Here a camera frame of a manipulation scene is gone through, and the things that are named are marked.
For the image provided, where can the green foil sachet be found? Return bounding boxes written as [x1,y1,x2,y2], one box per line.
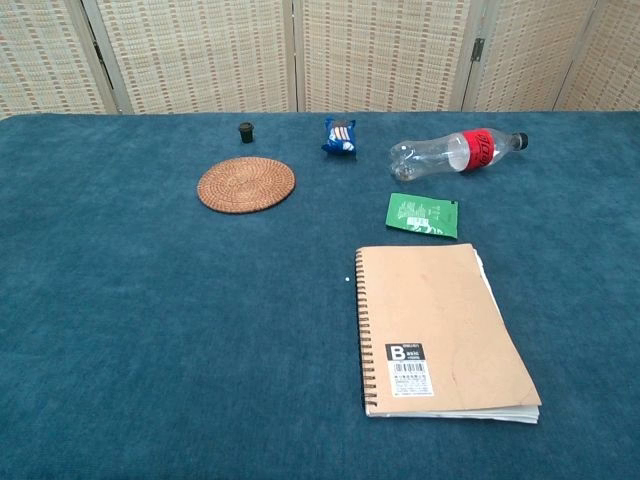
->
[384,192,460,241]

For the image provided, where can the tan spiral-bound notebook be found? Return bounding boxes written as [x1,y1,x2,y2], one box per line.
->
[353,243,543,425]

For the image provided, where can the empty red-label plastic bottle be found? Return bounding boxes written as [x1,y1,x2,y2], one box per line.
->
[388,129,530,182]

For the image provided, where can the round woven rattan coaster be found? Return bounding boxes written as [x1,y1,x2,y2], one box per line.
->
[196,156,297,215]

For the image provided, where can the blue velvet tablecloth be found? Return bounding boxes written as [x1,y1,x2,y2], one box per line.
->
[0,110,640,480]

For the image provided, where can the blue cookie snack packet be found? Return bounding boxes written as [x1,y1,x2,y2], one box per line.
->
[320,117,359,161]

